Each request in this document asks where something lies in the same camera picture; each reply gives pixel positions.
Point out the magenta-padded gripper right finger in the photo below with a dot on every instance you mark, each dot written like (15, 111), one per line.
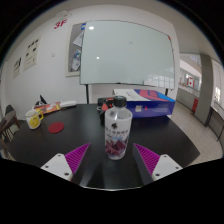
(148, 158)

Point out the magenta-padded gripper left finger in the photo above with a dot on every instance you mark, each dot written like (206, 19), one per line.
(76, 156)

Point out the clear black-capped drink bottle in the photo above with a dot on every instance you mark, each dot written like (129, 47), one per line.
(117, 130)

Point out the flat round red coaster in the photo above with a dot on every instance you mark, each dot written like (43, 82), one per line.
(56, 127)

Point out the blue and white cardboard box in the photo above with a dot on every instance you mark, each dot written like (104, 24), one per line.
(150, 105)

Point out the black and red device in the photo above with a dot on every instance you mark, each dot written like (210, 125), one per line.
(102, 108)

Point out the colourful printed booklet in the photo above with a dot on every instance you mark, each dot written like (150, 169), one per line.
(48, 107)

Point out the white and yellow mug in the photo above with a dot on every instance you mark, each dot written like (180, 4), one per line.
(32, 119)

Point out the small black flag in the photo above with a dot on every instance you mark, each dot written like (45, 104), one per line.
(43, 100)

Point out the round wooden side table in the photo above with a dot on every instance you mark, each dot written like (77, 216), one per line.
(7, 121)

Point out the dark chair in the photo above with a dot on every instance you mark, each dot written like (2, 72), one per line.
(9, 109)

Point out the grey framed notice board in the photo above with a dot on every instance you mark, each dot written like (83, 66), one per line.
(74, 50)

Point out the whiteboard on black stand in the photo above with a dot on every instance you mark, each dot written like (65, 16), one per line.
(126, 53)

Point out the small white wall poster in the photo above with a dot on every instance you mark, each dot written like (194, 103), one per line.
(17, 67)

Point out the large white wall poster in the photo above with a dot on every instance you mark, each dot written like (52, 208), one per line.
(32, 53)

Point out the red wall floor sign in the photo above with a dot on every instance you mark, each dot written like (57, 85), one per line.
(60, 24)

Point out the white wall fixture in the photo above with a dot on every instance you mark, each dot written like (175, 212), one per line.
(63, 14)

